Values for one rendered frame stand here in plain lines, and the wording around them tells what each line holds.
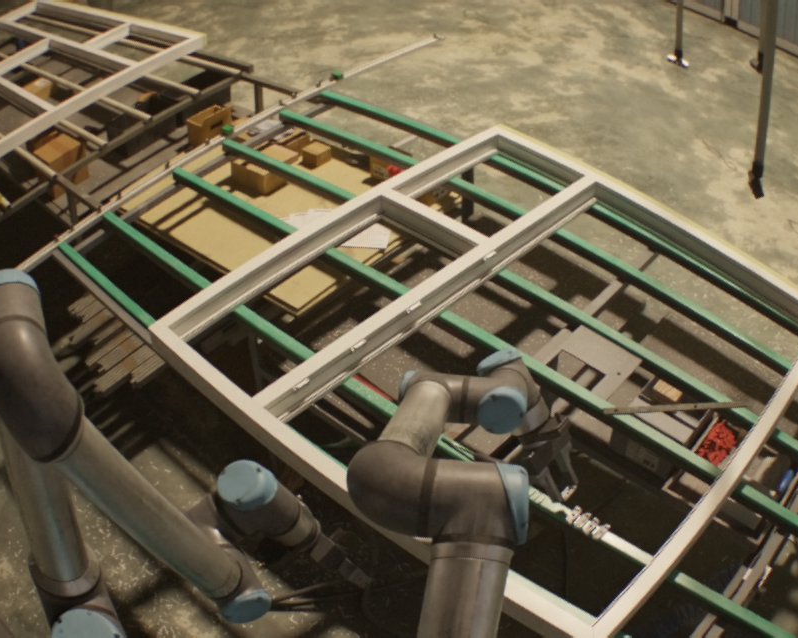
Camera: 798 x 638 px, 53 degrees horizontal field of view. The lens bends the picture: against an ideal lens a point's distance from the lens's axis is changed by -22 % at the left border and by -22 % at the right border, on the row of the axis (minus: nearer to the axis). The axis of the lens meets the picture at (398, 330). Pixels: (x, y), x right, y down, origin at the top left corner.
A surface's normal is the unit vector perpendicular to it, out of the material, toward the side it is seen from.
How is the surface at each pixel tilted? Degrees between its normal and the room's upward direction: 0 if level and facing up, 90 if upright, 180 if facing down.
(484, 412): 69
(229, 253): 0
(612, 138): 0
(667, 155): 0
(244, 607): 95
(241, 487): 20
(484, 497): 25
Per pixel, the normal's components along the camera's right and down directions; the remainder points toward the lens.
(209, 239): -0.02, -0.76
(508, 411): -0.07, 0.33
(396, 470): -0.32, -0.73
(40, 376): 0.62, -0.33
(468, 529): -0.18, -0.42
